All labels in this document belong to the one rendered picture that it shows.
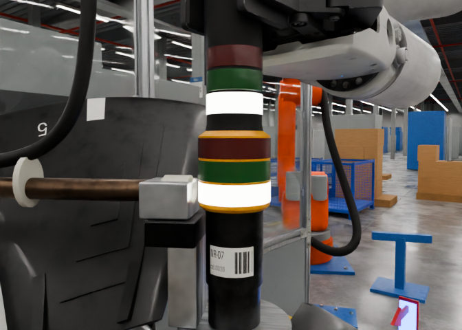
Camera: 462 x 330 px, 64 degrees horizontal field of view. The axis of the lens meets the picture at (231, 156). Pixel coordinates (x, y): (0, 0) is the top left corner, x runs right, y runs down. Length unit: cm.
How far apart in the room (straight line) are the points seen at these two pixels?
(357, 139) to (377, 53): 799
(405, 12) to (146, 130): 36
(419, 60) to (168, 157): 26
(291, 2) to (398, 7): 32
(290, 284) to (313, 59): 148
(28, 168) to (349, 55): 22
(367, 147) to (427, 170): 178
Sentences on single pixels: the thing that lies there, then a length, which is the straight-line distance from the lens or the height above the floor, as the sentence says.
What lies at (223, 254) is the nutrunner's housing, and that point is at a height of 134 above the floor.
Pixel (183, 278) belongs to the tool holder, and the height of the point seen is 132.
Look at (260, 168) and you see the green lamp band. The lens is 21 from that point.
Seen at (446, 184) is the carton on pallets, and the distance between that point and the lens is 946.
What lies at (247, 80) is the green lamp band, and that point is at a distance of 21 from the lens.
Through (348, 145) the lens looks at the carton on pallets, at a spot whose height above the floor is 124.
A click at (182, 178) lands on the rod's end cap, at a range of 22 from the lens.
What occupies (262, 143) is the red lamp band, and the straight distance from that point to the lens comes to 21.
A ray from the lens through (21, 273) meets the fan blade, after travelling 32.
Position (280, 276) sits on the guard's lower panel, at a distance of 161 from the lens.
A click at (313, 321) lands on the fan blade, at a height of 119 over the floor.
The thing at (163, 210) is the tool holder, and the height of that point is 136.
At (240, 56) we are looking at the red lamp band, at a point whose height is 145.
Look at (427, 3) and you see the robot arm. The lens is 53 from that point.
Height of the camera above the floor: 141
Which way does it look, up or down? 3 degrees down
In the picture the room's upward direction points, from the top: straight up
